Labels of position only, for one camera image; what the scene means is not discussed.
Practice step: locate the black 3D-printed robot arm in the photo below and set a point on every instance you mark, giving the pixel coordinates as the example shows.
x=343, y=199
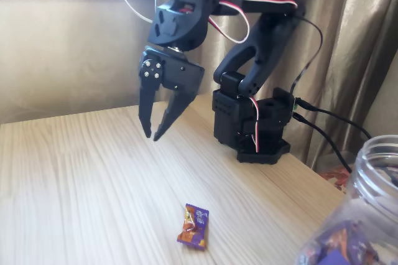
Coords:
x=264, y=44

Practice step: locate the orange patterned rug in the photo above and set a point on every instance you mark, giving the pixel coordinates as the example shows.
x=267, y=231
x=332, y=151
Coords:
x=337, y=179

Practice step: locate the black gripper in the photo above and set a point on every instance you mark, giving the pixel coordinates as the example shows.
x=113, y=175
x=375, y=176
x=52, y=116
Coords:
x=178, y=72

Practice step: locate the clear plastic jar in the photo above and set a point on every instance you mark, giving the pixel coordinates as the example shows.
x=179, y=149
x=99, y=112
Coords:
x=367, y=168

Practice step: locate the purple orange candy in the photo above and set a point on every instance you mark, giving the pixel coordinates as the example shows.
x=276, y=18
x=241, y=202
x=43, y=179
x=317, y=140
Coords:
x=332, y=257
x=342, y=234
x=192, y=226

